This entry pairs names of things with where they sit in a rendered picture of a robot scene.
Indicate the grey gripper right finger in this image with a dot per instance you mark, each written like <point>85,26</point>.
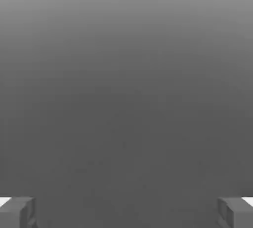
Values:
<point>239,212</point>

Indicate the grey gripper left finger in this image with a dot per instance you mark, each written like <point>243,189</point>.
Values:
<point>13,212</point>

